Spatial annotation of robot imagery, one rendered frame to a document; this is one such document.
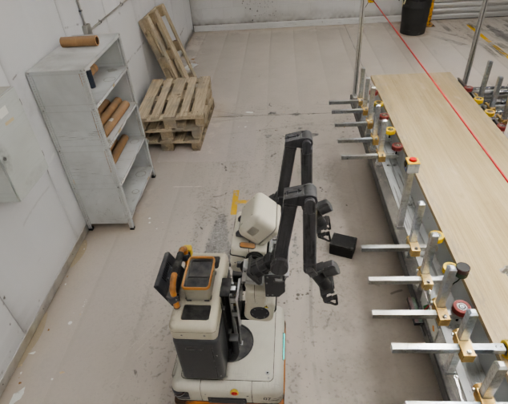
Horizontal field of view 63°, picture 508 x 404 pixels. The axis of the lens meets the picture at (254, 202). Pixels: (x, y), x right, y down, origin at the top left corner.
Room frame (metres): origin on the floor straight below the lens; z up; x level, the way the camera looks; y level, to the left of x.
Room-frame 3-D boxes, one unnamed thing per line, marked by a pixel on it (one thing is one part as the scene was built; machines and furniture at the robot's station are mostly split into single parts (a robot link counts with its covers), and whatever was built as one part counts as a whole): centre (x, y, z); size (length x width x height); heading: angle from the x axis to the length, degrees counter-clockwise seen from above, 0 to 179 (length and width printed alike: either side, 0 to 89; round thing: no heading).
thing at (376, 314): (1.23, -0.75, 0.84); 0.43 x 0.03 x 0.04; 85
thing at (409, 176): (2.02, -0.94, 0.93); 0.05 x 0.05 x 0.45; 85
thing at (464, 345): (0.99, -0.84, 0.95); 0.14 x 0.06 x 0.05; 175
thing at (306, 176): (1.70, -0.27, 1.40); 0.11 x 0.06 x 0.43; 173
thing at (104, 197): (3.49, 1.33, 0.78); 0.90 x 0.45 x 1.55; 175
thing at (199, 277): (1.55, 0.33, 0.87); 0.23 x 0.15 x 0.11; 173
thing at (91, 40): (3.60, 1.33, 1.59); 0.30 x 0.08 x 0.08; 85
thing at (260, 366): (1.54, 0.21, 0.16); 0.67 x 0.64 x 0.25; 83
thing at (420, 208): (1.76, -0.92, 0.88); 0.04 x 0.04 x 0.48; 85
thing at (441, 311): (1.24, -0.87, 0.85); 0.14 x 0.06 x 0.05; 175
